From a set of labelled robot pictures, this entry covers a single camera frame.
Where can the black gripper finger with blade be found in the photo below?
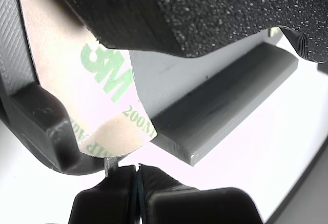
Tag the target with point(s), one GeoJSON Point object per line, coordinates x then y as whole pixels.
{"type": "Point", "coordinates": [107, 201]}

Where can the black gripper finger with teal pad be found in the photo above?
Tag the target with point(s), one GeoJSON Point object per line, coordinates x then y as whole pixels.
{"type": "Point", "coordinates": [192, 206]}

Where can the black grainy gripper finger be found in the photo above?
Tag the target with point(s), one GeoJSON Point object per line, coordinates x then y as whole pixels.
{"type": "Point", "coordinates": [205, 16]}

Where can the grey printed fixture plate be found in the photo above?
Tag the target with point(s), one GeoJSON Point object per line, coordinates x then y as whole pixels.
{"type": "Point", "coordinates": [230, 93]}

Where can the beige 3M tape liner film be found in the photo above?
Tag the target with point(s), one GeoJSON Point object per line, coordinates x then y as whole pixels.
{"type": "Point", "coordinates": [274, 31]}
{"type": "Point", "coordinates": [64, 80]}

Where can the white round base board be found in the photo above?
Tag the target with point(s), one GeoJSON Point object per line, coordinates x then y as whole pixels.
{"type": "Point", "coordinates": [256, 144]}

